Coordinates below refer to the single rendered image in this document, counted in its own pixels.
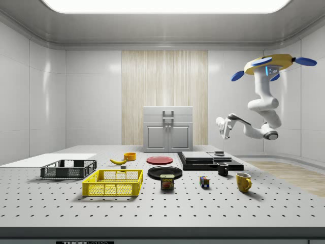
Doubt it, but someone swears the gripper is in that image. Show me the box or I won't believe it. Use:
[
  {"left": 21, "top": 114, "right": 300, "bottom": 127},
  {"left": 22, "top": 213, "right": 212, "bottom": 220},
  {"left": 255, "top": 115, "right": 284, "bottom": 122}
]
[{"left": 218, "top": 119, "right": 234, "bottom": 140}]

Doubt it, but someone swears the black mug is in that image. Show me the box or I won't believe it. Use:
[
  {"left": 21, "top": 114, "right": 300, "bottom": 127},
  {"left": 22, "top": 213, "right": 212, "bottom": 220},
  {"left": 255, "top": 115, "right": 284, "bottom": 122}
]
[{"left": 216, "top": 162, "right": 230, "bottom": 177}]

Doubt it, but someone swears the black stove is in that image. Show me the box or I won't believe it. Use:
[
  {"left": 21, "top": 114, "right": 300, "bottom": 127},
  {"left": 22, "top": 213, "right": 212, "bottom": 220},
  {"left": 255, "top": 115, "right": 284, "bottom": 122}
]
[{"left": 177, "top": 150, "right": 245, "bottom": 171}]

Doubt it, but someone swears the puzzle cube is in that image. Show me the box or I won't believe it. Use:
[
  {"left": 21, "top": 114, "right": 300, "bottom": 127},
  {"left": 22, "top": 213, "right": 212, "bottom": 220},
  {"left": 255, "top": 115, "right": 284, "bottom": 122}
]
[{"left": 199, "top": 175, "right": 211, "bottom": 189}]

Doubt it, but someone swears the yellow mug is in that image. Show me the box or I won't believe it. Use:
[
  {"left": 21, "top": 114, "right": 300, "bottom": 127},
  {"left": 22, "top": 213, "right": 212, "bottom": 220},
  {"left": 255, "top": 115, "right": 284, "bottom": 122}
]
[{"left": 235, "top": 172, "right": 253, "bottom": 193}]

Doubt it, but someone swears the white cabinet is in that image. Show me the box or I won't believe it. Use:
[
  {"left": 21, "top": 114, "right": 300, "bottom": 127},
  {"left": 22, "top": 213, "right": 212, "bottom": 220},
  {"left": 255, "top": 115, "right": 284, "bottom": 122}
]
[{"left": 142, "top": 106, "right": 194, "bottom": 153}]

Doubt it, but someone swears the red plate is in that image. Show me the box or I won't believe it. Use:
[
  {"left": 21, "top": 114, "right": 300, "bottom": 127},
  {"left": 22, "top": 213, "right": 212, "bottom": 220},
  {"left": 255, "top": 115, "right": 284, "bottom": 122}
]
[{"left": 146, "top": 156, "right": 174, "bottom": 165}]

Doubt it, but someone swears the flat-sided can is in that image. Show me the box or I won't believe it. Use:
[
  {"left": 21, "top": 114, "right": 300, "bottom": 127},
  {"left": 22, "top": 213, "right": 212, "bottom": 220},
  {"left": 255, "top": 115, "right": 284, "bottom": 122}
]
[{"left": 159, "top": 173, "right": 176, "bottom": 191}]

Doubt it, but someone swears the black plate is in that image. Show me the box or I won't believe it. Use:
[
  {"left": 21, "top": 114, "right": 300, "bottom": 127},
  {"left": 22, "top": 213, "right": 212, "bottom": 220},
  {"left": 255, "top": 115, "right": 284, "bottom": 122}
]
[{"left": 147, "top": 165, "right": 184, "bottom": 180}]

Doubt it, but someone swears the drone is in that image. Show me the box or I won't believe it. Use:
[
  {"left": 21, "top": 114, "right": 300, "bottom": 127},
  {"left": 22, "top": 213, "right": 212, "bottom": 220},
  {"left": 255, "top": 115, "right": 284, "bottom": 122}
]
[{"left": 231, "top": 53, "right": 318, "bottom": 82}]

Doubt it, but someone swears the banana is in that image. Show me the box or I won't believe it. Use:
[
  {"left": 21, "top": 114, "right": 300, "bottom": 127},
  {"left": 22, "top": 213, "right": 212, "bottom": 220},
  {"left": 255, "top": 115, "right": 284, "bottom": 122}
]
[{"left": 109, "top": 158, "right": 129, "bottom": 166}]

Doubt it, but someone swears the yellow basket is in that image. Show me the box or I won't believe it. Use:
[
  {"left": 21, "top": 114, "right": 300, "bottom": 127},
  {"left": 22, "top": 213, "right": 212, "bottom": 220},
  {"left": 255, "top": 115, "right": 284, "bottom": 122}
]
[{"left": 81, "top": 169, "right": 144, "bottom": 198}]

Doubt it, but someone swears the dark grey basket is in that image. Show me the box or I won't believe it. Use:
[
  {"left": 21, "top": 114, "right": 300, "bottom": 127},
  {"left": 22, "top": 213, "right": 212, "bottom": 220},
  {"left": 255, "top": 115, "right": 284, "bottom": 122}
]
[{"left": 40, "top": 159, "right": 98, "bottom": 181}]

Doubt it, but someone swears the white board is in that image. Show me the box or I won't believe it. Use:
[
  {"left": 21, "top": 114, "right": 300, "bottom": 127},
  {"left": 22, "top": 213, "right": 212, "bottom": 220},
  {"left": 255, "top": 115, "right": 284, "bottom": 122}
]
[{"left": 0, "top": 153, "right": 98, "bottom": 168}]

